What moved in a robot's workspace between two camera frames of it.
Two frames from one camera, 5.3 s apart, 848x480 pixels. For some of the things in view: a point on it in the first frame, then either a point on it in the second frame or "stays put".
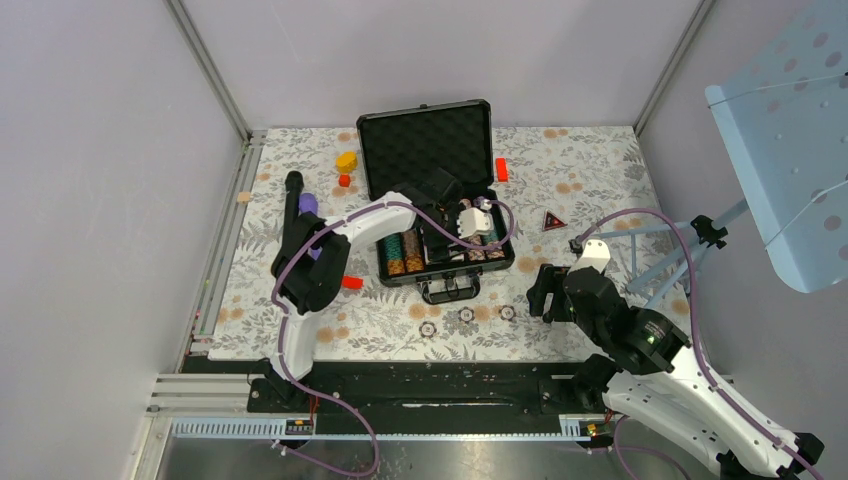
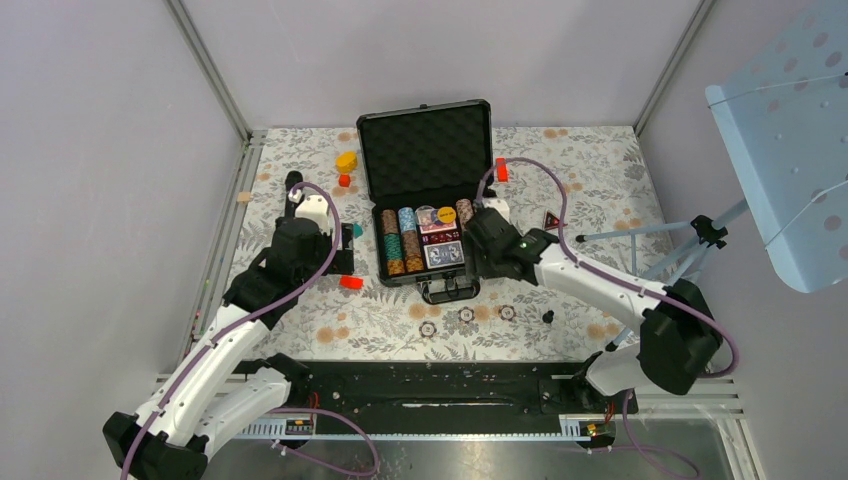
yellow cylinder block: x=347 y=162 stays put
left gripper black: x=437 y=250 → x=343 y=260
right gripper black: x=547 y=280 → x=474 y=254
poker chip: x=507 y=312 stays put
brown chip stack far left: x=395 y=254 stays put
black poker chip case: x=397 y=145 stays put
